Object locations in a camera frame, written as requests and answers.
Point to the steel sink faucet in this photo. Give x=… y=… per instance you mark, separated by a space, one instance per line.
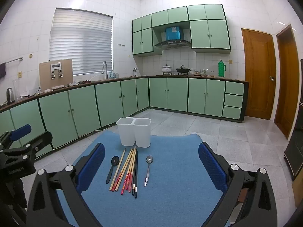
x=104 y=66

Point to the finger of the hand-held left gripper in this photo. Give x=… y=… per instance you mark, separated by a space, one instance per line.
x=21 y=131
x=41 y=139

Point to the green thermos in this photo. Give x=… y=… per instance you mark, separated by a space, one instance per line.
x=221 y=69

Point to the metal towel bar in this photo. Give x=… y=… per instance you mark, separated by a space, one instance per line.
x=14 y=60

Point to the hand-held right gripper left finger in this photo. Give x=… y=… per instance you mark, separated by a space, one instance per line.
x=94 y=165

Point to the wooden chopstick with red end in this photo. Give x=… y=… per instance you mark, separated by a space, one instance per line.
x=119 y=184
x=123 y=167

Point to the range hood with blue film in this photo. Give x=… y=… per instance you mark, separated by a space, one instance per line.
x=174 y=34

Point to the metal spoon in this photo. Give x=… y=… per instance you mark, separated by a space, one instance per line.
x=149 y=159

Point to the white window blind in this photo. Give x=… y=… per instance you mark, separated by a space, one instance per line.
x=80 y=42

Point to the wooden board with clips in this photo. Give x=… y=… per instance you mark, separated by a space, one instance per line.
x=45 y=75

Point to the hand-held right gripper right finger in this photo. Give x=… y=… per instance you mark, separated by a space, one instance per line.
x=210 y=167

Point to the black wok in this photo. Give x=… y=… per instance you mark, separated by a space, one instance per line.
x=182 y=70

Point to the black spoon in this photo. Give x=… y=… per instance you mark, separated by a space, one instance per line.
x=115 y=160

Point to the green base cabinets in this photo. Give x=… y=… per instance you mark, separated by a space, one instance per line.
x=177 y=94

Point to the white container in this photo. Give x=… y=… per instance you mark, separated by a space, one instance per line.
x=192 y=72

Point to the cloth on countertop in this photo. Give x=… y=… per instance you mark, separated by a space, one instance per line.
x=75 y=84

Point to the plain wooden door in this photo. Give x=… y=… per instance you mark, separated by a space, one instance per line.
x=287 y=87

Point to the green wall cabinets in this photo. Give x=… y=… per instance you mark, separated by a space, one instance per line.
x=208 y=33

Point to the electric kettle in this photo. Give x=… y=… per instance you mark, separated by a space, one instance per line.
x=10 y=95

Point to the white cooking pot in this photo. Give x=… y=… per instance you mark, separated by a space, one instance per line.
x=166 y=69

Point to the wooden chopstick striped red end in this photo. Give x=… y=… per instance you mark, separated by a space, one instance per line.
x=124 y=189
x=128 y=182

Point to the clear glass pitcher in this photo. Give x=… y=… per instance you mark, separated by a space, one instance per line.
x=16 y=89

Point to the dark towel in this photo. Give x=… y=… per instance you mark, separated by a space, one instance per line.
x=2 y=69

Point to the bottles beside sink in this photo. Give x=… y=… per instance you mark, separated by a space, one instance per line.
x=114 y=75

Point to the white two-compartment utensil holder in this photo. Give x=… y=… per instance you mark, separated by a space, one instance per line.
x=127 y=132

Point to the glass jar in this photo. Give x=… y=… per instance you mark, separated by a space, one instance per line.
x=203 y=72

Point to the black chopstick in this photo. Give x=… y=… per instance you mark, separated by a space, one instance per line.
x=134 y=189
x=136 y=194

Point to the blue table mat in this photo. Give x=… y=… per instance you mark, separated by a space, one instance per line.
x=170 y=170

